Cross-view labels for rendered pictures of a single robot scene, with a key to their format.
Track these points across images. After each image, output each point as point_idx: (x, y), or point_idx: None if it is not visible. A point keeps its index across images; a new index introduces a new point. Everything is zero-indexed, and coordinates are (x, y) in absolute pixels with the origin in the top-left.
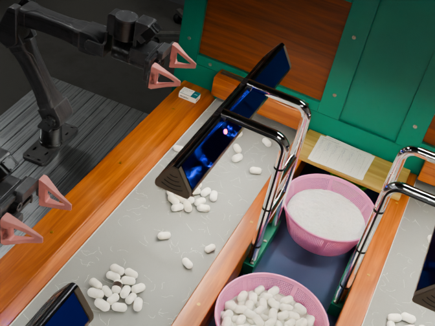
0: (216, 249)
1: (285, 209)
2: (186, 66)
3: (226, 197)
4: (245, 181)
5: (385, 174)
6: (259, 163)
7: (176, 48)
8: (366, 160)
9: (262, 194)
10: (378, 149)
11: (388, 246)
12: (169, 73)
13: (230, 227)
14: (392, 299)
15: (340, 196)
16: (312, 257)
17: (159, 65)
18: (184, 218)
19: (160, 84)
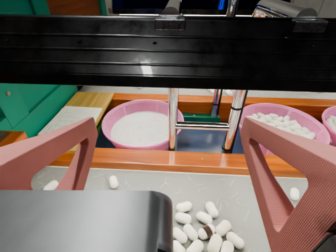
0: (249, 180)
1: (167, 141)
2: (87, 165)
3: (172, 197)
4: (134, 189)
5: (87, 100)
6: (93, 185)
7: (13, 161)
8: (73, 108)
9: (156, 161)
10: (59, 101)
11: (163, 94)
12: (276, 131)
13: (212, 179)
14: (199, 94)
15: (115, 125)
16: (177, 139)
17: (331, 158)
18: (239, 225)
19: (290, 201)
